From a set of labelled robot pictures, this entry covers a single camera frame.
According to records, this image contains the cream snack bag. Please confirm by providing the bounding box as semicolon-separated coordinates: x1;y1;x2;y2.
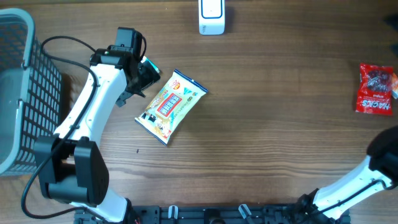
135;69;208;145

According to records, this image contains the red snack packet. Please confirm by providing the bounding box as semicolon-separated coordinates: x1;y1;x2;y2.
356;63;393;116

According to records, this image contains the orange small box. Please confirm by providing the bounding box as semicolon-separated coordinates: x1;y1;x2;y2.
391;73;398;99

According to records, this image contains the teal tissue pack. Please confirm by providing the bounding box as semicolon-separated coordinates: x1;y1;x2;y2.
141;56;160;74

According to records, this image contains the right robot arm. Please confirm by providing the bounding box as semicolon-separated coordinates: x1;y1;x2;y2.
292;126;397;223

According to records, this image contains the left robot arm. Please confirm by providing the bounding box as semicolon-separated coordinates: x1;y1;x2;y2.
21;27;160;223

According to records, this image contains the white barcode scanner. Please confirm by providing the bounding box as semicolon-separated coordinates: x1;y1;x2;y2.
198;0;226;35

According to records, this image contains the grey plastic shopping basket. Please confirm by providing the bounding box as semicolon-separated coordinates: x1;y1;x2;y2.
1;8;63;176

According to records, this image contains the black left camera cable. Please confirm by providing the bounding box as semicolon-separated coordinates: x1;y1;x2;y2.
21;35;147;220

